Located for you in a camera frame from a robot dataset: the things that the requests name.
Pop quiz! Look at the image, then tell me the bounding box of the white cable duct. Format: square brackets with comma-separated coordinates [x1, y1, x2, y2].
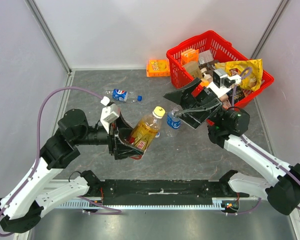
[57, 198, 226, 211]

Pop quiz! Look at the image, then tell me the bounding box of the clear plastic packet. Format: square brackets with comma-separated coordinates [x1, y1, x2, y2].
[198, 50, 214, 65]

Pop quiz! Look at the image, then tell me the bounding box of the yellow Lays chips bag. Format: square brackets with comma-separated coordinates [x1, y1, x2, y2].
[214, 58, 263, 92]

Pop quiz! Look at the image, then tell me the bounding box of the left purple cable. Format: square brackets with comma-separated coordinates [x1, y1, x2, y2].
[0, 86, 122, 237]

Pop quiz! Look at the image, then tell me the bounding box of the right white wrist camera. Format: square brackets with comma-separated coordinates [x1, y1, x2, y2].
[207, 68, 242, 98]

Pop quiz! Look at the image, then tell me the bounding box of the black snack packet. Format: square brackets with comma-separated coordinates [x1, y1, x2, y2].
[227, 86, 246, 106]

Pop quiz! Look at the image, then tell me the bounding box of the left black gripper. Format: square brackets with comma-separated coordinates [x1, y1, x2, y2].
[74, 111, 145, 159]

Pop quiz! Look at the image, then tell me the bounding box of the yellow tea bottle cap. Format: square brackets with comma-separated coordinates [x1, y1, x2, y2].
[152, 106, 166, 119]

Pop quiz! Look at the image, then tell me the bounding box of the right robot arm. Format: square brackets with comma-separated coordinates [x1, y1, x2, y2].
[163, 75, 300, 216]

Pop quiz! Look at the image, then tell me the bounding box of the brown tea bottle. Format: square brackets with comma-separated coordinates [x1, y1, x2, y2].
[127, 112, 163, 153]

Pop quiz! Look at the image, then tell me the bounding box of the blue Pocari Sweat bottle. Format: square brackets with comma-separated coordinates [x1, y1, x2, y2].
[166, 107, 181, 130]

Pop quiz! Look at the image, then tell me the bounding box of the red plastic shopping basket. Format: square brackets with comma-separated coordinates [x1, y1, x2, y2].
[166, 30, 274, 108]

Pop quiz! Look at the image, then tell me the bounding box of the orange snack box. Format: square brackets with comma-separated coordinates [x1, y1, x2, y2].
[146, 59, 171, 77]

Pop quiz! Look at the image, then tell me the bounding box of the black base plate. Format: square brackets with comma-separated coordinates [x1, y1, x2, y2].
[90, 179, 238, 205]

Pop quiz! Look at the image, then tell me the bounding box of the orange box in basket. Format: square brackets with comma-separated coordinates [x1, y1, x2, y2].
[180, 48, 199, 66]

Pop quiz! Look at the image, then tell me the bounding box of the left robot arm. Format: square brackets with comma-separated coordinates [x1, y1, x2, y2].
[0, 109, 144, 237]

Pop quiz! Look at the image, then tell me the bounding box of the clear empty plastic bottle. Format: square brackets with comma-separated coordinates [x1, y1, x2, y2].
[104, 88, 139, 103]

